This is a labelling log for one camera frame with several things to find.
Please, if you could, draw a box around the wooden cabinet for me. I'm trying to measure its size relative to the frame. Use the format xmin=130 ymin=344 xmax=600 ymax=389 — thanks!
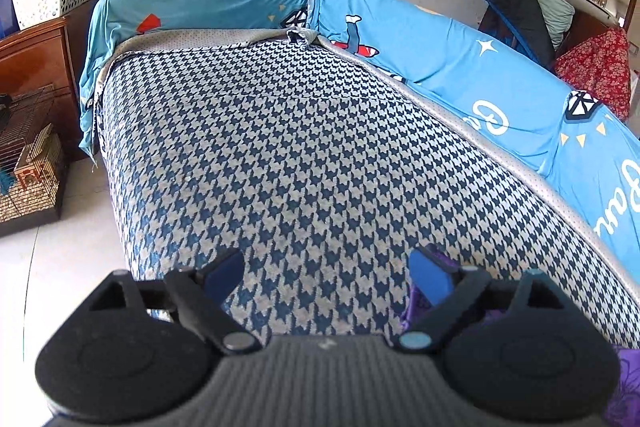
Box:
xmin=0 ymin=0 xmax=102 ymax=164

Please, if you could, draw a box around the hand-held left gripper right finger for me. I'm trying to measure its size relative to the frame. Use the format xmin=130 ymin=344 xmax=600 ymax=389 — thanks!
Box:
xmin=399 ymin=244 xmax=569 ymax=355

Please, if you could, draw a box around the wire pet cage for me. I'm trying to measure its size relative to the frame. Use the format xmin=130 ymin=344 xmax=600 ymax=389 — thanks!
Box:
xmin=0 ymin=83 xmax=72 ymax=239

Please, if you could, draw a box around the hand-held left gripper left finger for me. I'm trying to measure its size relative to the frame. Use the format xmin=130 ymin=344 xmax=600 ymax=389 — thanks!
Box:
xmin=87 ymin=248 xmax=262 ymax=355

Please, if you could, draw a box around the houndstooth sofa seat cover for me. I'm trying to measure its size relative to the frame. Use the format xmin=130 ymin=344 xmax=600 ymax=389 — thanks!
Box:
xmin=94 ymin=27 xmax=640 ymax=359

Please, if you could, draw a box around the pale green pillow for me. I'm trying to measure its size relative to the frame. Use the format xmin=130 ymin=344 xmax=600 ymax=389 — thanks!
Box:
xmin=491 ymin=0 xmax=577 ymax=51

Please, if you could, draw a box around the blue bag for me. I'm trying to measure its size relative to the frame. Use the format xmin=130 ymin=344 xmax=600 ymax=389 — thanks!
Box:
xmin=0 ymin=0 xmax=22 ymax=41

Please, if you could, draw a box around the blue printed sofa cover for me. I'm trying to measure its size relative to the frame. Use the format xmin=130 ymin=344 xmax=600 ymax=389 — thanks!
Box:
xmin=77 ymin=0 xmax=640 ymax=259

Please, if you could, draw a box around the purple floral garment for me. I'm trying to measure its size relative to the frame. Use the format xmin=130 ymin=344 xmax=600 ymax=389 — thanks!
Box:
xmin=400 ymin=244 xmax=640 ymax=427

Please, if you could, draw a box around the red floral cloth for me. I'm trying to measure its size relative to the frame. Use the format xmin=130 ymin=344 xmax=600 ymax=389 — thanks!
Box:
xmin=554 ymin=27 xmax=633 ymax=121

